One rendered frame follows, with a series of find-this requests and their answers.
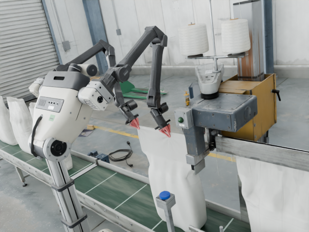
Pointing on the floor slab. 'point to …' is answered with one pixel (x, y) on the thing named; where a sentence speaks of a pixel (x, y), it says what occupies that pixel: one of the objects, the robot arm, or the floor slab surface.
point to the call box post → (169, 221)
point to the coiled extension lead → (123, 156)
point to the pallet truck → (127, 86)
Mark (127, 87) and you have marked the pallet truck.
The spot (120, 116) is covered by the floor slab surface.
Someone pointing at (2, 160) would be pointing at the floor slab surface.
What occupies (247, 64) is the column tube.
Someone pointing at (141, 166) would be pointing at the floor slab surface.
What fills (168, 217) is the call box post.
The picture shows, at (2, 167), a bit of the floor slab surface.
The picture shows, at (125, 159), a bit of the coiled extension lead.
